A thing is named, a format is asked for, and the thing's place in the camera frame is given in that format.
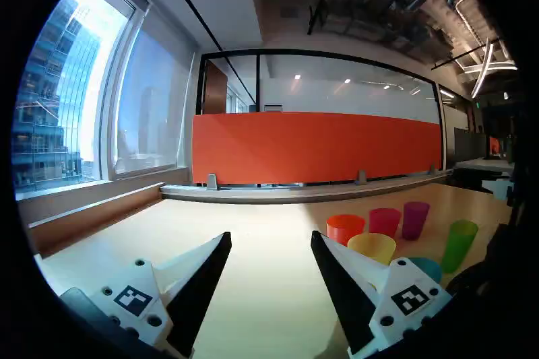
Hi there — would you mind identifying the green plastic cup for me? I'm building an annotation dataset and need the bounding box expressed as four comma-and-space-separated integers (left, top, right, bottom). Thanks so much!
440, 219, 480, 275

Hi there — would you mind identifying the purple plastic cup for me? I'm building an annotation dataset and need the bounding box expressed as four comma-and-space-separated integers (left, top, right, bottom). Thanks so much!
402, 201, 431, 242

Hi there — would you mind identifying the orange plastic cup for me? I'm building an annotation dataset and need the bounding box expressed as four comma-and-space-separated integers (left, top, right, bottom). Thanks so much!
326, 214, 367, 247

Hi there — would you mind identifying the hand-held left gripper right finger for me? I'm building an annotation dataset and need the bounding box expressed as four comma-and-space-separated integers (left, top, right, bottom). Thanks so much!
310, 230, 453, 356

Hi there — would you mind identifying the pink plastic cup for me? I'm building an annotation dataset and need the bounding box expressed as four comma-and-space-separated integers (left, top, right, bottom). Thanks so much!
369, 207, 402, 239

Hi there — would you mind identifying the red desk screen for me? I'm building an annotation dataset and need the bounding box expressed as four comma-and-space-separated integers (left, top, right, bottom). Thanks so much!
160, 111, 457, 205

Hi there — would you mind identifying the blue plastic cup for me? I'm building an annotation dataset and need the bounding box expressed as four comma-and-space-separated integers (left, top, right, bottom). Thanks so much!
407, 257, 443, 285

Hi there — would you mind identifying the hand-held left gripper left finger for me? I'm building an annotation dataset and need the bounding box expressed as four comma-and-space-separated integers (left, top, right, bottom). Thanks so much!
59, 231, 232, 356

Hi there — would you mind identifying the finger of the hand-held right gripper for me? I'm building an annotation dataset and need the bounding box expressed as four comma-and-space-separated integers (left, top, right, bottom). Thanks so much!
481, 178, 515, 205

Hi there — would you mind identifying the yellow plastic cup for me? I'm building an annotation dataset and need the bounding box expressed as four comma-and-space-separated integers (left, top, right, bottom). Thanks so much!
348, 232, 398, 267

